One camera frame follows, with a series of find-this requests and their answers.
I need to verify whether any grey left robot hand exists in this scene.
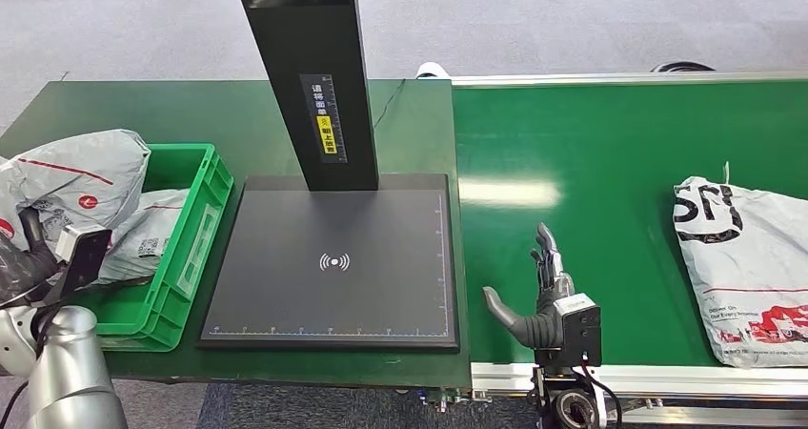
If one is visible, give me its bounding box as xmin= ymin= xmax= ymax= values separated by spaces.
xmin=0 ymin=208 xmax=61 ymax=307

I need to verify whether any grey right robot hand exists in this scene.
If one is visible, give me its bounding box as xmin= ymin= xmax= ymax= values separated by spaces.
xmin=482 ymin=222 xmax=576 ymax=352

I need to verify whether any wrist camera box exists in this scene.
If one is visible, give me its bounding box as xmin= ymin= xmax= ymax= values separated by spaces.
xmin=55 ymin=225 xmax=113 ymax=295
xmin=554 ymin=293 xmax=603 ymax=369

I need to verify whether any thin black table cable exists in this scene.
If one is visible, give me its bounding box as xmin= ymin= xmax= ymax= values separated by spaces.
xmin=372 ymin=78 xmax=407 ymax=131

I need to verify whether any black scanner column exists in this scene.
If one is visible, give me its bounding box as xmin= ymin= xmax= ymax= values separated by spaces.
xmin=231 ymin=0 xmax=380 ymax=193

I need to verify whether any aluminium conveyor frame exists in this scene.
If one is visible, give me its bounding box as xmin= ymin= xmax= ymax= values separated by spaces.
xmin=450 ymin=69 xmax=808 ymax=429

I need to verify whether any grey parcel bag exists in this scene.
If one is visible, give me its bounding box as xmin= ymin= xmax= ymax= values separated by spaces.
xmin=94 ymin=189 xmax=191 ymax=285
xmin=0 ymin=129 xmax=152 ymax=254
xmin=672 ymin=162 xmax=808 ymax=369

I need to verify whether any grey parcel bag, black lettering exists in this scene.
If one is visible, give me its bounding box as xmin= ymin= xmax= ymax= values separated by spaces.
xmin=672 ymin=162 xmax=808 ymax=369

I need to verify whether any green conveyor belt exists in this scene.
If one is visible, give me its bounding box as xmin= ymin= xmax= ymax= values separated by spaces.
xmin=452 ymin=79 xmax=808 ymax=369

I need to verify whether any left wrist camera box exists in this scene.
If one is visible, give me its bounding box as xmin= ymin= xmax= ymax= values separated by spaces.
xmin=55 ymin=225 xmax=113 ymax=295

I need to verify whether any black and yellow column label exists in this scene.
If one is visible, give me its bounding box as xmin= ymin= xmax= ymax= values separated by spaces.
xmin=298 ymin=73 xmax=349 ymax=165

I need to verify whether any green plastic crate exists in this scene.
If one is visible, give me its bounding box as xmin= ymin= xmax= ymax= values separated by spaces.
xmin=66 ymin=143 xmax=234 ymax=354

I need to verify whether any black scanner platform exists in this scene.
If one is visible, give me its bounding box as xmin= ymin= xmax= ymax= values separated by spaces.
xmin=198 ymin=173 xmax=460 ymax=354

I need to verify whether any white round object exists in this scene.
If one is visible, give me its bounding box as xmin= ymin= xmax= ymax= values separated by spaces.
xmin=414 ymin=61 xmax=451 ymax=80

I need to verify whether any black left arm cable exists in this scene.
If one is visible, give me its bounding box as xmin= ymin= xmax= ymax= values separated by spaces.
xmin=0 ymin=302 xmax=65 ymax=429

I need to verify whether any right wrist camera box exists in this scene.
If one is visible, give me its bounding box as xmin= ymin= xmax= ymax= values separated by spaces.
xmin=554 ymin=293 xmax=603 ymax=369

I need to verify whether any black curved object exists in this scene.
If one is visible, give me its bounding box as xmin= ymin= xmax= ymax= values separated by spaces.
xmin=652 ymin=60 xmax=717 ymax=73

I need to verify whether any metal bracket with bolts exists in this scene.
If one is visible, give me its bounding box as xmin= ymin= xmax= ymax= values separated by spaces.
xmin=416 ymin=388 xmax=493 ymax=414

